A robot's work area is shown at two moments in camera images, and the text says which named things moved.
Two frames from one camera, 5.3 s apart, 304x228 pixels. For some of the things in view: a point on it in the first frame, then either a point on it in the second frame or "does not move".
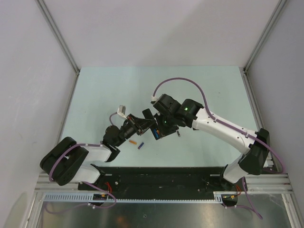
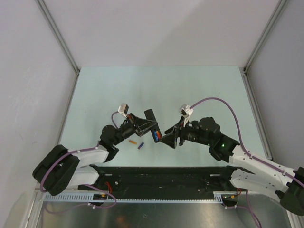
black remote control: [148, 114] does not move
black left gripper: [146, 123] does not move
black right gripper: [164, 131] → [171, 138]
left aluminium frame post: [58, 36] does not move
